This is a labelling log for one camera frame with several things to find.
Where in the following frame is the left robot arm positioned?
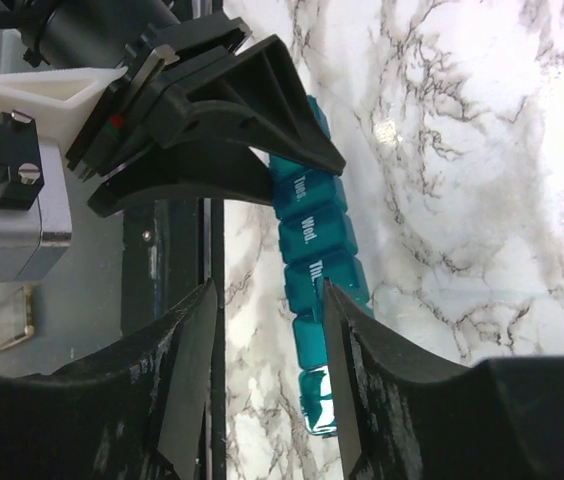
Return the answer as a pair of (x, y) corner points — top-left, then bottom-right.
(20, 1), (345, 217)

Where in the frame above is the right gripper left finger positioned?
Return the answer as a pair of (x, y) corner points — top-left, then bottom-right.
(0, 282), (217, 479)

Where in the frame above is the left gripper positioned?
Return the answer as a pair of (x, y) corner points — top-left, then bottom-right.
(66, 12), (346, 218)

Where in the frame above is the teal weekly pill organizer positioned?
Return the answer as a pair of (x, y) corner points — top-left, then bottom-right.
(266, 94), (376, 439)

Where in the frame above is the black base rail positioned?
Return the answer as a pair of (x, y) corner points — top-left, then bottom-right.
(121, 199), (227, 479)

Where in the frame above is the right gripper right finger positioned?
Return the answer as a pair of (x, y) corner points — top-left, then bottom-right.
(323, 282), (564, 479)

